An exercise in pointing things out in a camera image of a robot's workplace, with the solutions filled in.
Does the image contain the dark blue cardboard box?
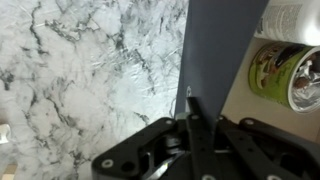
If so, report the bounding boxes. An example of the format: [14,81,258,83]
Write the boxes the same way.
[175,0,320,142]

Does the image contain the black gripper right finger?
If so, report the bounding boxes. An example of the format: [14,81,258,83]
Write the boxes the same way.
[217,116,320,180]

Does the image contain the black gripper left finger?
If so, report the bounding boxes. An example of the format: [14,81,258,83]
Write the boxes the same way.
[186,97,228,180]

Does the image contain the white orange pill container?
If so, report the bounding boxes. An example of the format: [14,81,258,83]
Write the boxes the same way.
[254,0,320,46]

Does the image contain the yellow green tin can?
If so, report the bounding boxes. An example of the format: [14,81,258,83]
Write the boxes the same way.
[249,42,320,113]

